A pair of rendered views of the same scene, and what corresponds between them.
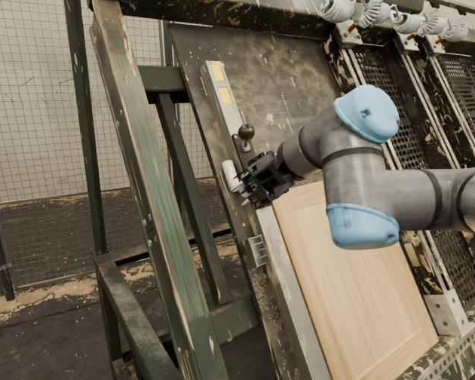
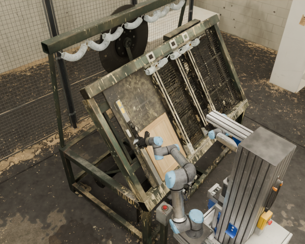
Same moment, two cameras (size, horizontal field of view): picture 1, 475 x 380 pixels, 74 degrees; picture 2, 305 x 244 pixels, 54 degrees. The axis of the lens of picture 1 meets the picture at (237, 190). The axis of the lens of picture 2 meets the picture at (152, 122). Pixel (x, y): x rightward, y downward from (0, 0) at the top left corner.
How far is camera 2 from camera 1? 2.13 m
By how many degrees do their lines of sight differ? 26
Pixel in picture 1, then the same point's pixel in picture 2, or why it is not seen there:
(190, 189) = (117, 138)
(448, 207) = (169, 152)
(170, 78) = (105, 107)
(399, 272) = (175, 141)
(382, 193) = (160, 153)
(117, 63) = (99, 116)
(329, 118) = (153, 142)
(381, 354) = (170, 164)
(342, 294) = not seen: hidden behind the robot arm
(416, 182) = (165, 150)
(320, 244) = not seen: hidden behind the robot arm
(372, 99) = (159, 140)
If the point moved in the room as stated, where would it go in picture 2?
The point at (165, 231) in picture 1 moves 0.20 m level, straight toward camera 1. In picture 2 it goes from (119, 154) to (129, 168)
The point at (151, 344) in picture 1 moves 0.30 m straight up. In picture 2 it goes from (104, 175) to (101, 156)
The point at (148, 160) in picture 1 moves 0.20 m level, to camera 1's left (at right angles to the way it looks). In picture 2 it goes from (112, 139) to (89, 144)
